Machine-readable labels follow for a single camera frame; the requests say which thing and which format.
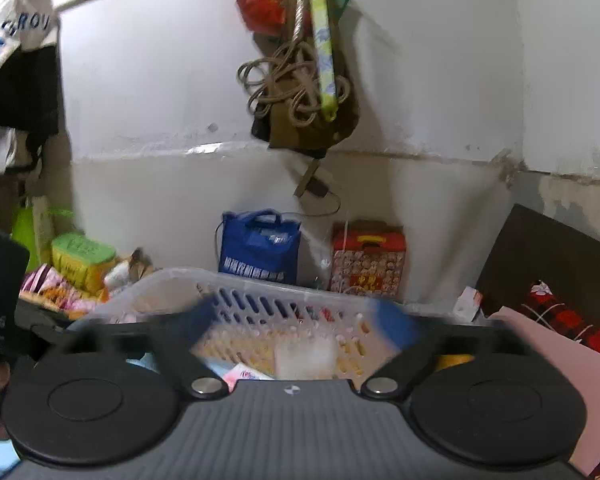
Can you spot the black hanging garment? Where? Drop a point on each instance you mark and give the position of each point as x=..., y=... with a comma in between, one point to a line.
x=29, y=98

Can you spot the small white red box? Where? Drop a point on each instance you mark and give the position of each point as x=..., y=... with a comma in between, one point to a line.
x=467, y=305

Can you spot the clear plastic perforated basket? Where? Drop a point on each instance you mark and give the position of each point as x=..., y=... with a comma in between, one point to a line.
x=254, y=315

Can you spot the pink foam cushion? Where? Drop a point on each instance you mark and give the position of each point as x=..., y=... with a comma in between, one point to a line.
x=581, y=365

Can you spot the plastic-wrapped white roll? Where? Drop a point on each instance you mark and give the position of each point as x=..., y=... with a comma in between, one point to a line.
x=311, y=358

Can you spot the red patterned gift box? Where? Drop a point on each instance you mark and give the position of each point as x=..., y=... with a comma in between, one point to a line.
x=368, y=258

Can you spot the brown hanging bag with rope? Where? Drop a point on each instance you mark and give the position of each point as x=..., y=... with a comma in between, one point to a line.
x=300, y=92

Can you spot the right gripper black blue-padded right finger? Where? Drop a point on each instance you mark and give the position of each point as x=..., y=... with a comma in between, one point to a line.
x=476, y=394

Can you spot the green-lidded yellow box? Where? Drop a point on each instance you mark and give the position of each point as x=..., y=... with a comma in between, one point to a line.
x=83, y=262

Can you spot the pink tissue pack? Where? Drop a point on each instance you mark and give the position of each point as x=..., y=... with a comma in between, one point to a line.
x=240, y=372

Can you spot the red plaid pillow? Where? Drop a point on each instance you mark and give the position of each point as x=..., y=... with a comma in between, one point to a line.
x=542, y=306

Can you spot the blue shopping bag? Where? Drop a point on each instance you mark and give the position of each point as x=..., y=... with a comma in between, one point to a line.
x=261, y=245

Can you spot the black charger with cable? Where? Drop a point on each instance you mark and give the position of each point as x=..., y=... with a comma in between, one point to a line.
x=310, y=183

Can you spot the dark brown headboard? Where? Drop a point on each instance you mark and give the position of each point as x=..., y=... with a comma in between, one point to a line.
x=532, y=247

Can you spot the green plastic bag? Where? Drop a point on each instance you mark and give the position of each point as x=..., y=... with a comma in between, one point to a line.
x=34, y=229

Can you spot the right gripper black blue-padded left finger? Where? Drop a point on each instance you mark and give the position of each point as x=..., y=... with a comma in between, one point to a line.
x=106, y=393

